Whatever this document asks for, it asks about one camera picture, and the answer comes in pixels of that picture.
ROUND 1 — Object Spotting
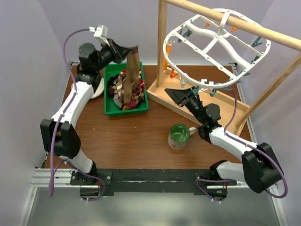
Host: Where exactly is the maroon sock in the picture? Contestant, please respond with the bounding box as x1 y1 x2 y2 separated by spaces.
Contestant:
120 100 137 111

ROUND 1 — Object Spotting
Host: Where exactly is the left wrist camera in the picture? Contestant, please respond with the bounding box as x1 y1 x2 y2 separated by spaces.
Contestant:
94 25 108 39

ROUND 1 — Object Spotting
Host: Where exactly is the white divided plate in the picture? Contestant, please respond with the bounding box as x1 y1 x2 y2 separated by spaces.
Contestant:
76 76 104 99

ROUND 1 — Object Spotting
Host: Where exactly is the white round clip hanger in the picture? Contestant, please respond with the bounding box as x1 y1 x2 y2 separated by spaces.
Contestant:
162 8 271 90

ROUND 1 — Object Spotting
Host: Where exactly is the red white patterned sock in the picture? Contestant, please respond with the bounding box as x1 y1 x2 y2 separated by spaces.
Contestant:
118 69 145 89

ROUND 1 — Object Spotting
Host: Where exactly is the aluminium frame rail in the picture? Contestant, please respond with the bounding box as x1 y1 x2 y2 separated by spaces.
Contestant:
19 169 107 226

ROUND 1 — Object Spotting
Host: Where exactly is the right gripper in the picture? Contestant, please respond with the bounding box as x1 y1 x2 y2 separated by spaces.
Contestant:
165 87 206 124

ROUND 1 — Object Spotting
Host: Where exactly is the argyle brown sock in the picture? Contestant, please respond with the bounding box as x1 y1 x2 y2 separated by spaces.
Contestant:
108 85 144 104

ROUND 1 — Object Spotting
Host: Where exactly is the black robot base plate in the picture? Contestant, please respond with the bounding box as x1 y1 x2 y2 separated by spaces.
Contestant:
70 168 228 197

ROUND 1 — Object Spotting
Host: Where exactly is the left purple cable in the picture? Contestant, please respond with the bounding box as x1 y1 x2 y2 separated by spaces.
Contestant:
48 28 105 201

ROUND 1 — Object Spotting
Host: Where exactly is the wooden rack frame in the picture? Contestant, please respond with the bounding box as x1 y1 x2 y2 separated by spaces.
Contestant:
158 0 301 129

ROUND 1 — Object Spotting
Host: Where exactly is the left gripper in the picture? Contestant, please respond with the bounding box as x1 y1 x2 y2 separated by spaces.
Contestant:
94 39 133 72

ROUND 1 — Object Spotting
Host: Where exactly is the green plastic bin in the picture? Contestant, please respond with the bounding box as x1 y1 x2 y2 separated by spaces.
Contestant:
103 63 149 116

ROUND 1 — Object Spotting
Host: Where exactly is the wooden rack base tray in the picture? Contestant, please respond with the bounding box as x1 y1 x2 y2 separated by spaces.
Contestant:
147 75 249 136

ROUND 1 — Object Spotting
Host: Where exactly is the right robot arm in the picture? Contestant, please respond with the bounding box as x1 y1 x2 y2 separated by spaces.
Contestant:
165 87 285 194

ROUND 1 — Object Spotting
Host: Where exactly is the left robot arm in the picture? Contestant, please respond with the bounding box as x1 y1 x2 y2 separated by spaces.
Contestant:
40 39 132 185

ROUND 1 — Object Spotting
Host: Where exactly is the green enamel mug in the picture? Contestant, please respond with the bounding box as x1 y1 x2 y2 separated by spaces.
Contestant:
167 124 197 150

